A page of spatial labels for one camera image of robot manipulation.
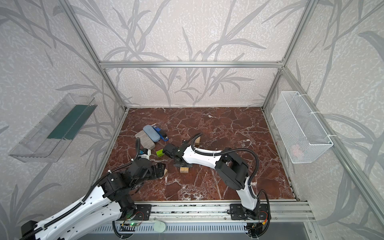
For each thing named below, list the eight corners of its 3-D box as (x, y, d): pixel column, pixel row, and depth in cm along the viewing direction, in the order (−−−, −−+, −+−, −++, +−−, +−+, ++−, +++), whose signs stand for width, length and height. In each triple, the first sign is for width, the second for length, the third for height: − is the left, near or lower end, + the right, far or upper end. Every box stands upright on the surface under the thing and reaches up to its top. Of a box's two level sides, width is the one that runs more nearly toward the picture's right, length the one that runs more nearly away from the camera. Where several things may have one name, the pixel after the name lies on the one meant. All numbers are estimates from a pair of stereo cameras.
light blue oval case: (143, 130, 109) (142, 127, 106) (150, 126, 112) (148, 123, 109) (155, 143, 102) (154, 140, 99) (162, 138, 104) (161, 135, 102)
